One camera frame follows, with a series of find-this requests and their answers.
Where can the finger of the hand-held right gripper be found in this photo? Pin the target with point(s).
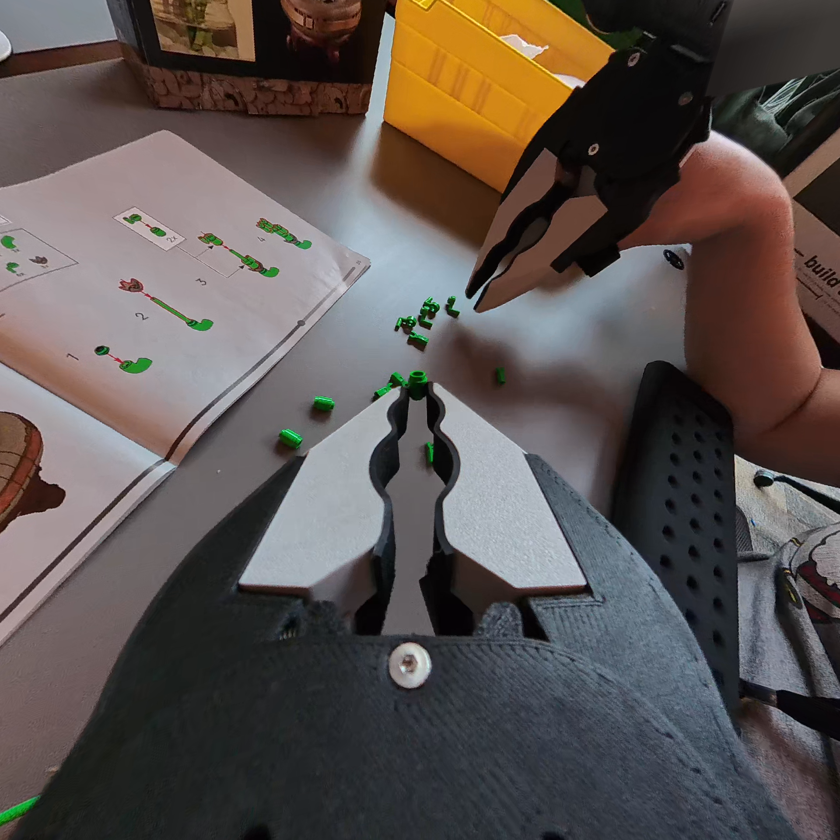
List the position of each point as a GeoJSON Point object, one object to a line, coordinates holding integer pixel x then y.
{"type": "Point", "coordinates": [518, 203]}
{"type": "Point", "coordinates": [551, 243]}

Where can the pile of green lego clips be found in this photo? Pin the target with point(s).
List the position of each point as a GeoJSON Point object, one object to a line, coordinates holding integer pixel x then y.
{"type": "Point", "coordinates": [430, 306]}

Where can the person's right forearm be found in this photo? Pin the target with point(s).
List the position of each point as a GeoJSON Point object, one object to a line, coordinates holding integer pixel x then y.
{"type": "Point", "coordinates": [741, 262]}

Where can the black chair lever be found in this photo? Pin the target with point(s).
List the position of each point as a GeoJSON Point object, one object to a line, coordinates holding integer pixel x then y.
{"type": "Point", "coordinates": [763, 478]}
{"type": "Point", "coordinates": [787, 705]}

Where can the dark green jacket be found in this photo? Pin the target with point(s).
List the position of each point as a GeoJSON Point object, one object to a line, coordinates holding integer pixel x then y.
{"type": "Point", "coordinates": [774, 118]}

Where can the yellow plastic bin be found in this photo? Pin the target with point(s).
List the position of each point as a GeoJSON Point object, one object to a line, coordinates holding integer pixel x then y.
{"type": "Point", "coordinates": [459, 98]}

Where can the black lego set box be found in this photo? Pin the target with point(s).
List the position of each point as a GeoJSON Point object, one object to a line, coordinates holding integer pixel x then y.
{"type": "Point", "coordinates": [262, 29]}

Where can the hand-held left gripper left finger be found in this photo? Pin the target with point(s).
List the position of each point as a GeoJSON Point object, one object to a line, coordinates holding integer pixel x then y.
{"type": "Point", "coordinates": [315, 525]}

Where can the black white marker placard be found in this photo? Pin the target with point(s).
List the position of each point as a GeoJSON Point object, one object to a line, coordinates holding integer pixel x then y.
{"type": "Point", "coordinates": [820, 229]}

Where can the black round table grommet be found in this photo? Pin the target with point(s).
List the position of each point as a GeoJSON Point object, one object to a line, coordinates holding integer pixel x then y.
{"type": "Point", "coordinates": [673, 258]}

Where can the lego instruction booklet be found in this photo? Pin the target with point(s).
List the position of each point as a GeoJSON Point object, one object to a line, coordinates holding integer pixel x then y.
{"type": "Point", "coordinates": [197, 394]}

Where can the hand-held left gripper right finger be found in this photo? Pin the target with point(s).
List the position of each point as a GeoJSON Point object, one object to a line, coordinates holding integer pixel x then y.
{"type": "Point", "coordinates": [512, 525]}

